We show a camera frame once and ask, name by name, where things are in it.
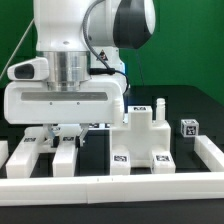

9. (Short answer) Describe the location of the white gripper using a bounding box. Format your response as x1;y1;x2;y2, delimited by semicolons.
4;57;124;148

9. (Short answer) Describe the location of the white chair back part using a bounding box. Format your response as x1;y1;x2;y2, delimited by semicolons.
6;125;82;179

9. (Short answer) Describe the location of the white chair seat part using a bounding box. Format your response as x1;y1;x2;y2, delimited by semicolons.
110;98;171;168

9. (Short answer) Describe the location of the white tagged cube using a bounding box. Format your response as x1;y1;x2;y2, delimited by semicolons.
181;119;199;137

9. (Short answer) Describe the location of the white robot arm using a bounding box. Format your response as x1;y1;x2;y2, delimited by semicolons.
4;0;156;138

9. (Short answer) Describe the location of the white base tag plate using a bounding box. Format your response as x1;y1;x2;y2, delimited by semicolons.
88;123;110;130

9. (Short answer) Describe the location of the braided grey robot cable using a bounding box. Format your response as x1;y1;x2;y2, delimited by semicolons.
82;0;129;94

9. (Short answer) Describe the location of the white U-shaped fence frame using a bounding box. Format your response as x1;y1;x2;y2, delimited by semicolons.
0;134;224;206

